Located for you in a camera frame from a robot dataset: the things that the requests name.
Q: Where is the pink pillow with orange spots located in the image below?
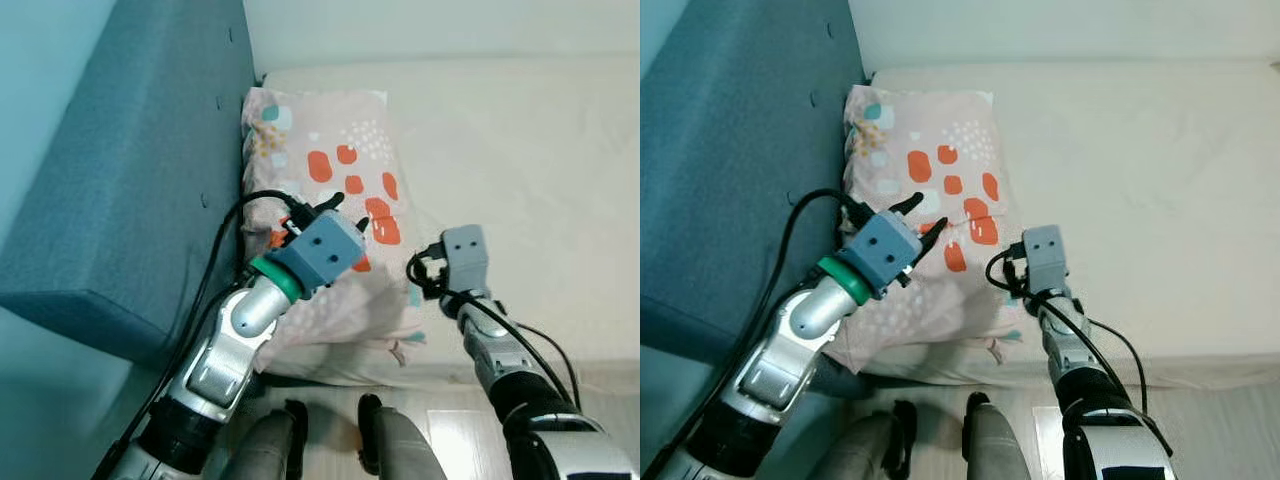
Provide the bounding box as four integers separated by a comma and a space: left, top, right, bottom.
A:
240, 87, 431, 386
825, 85, 1031, 376

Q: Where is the cream bed mattress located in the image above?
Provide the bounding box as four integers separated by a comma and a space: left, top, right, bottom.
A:
250, 55, 641, 391
865, 60, 1280, 391

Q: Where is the blue upholstered headboard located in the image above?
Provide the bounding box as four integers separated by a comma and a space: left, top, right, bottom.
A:
640, 0, 871, 391
0, 0, 263, 366

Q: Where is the grey right robot leg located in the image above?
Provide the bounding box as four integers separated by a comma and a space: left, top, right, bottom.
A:
963, 392, 1031, 480
357, 393, 451, 480

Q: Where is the grey robot leg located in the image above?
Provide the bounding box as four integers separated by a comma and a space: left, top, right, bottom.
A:
220, 400, 309, 480
357, 393, 451, 480
805, 400, 919, 480
963, 392, 1031, 480

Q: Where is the grey left robot leg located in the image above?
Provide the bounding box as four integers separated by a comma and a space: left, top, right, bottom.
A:
220, 400, 309, 480
805, 400, 919, 480

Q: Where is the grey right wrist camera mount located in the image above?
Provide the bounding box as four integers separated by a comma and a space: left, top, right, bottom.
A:
440, 224, 491, 296
1020, 224, 1071, 296

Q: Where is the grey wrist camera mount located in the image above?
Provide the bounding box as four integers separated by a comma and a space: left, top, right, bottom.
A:
270, 210, 369, 296
440, 224, 491, 296
845, 210, 926, 301
1020, 224, 1071, 296

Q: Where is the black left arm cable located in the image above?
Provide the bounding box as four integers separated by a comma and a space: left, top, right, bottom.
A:
90, 188, 313, 480
665, 187, 881, 480

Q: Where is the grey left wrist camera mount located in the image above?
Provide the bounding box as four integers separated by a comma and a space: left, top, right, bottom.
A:
845, 210, 926, 301
270, 210, 369, 296

